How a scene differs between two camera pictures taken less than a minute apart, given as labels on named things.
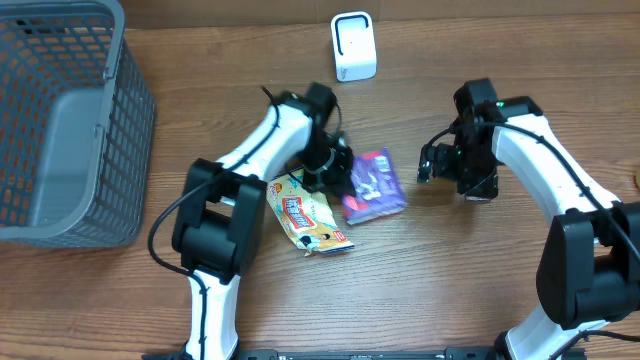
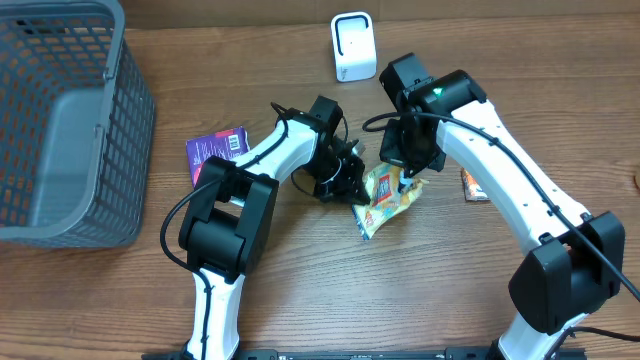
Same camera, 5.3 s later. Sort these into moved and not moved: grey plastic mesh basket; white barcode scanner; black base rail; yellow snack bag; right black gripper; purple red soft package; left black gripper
Moved: yellow snack bag; purple red soft package; right black gripper
Not moved: white barcode scanner; grey plastic mesh basket; left black gripper; black base rail
